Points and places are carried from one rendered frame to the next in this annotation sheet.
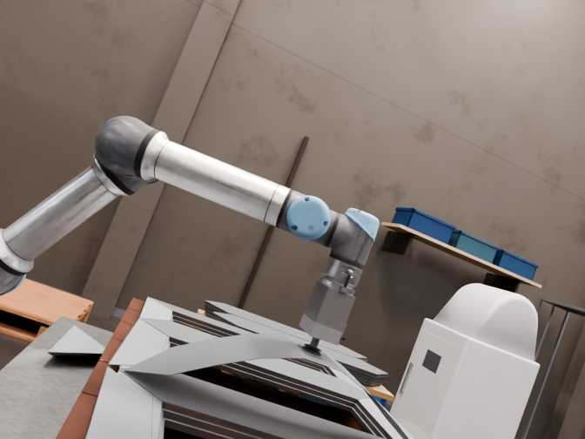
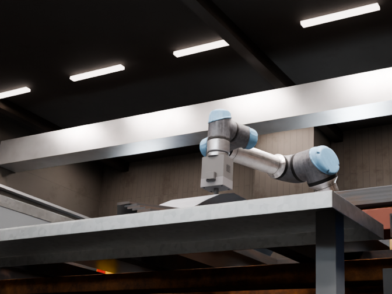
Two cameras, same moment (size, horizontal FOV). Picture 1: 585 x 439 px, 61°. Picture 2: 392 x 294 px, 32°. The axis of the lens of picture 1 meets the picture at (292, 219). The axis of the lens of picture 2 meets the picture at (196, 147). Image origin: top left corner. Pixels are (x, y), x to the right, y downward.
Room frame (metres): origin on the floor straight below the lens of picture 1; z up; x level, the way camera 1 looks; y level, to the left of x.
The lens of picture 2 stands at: (2.52, -1.62, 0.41)
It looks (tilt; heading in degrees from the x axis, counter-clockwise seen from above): 20 degrees up; 137
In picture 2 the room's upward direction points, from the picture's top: 4 degrees clockwise
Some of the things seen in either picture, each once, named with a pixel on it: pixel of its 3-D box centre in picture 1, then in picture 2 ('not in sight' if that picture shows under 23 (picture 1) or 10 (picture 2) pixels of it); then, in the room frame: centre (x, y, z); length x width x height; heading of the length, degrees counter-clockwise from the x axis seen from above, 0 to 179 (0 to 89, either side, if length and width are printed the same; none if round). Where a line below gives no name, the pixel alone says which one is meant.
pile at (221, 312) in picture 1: (293, 343); not in sight; (2.10, -0.19, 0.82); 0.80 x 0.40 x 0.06; 102
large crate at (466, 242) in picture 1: (467, 246); not in sight; (5.09, -1.76, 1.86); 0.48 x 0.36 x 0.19; 105
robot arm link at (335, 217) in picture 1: (309, 220); (237, 136); (1.03, -0.03, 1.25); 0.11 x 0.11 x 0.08; 86
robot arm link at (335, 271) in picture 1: (342, 273); (217, 149); (1.04, -0.14, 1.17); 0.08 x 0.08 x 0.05
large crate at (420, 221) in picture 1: (421, 226); not in sight; (4.95, -1.22, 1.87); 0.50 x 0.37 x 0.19; 105
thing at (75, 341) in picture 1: (84, 346); not in sight; (1.49, 0.43, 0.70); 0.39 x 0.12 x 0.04; 12
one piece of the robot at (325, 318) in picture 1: (332, 311); (214, 170); (1.04, -0.15, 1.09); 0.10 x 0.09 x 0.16; 104
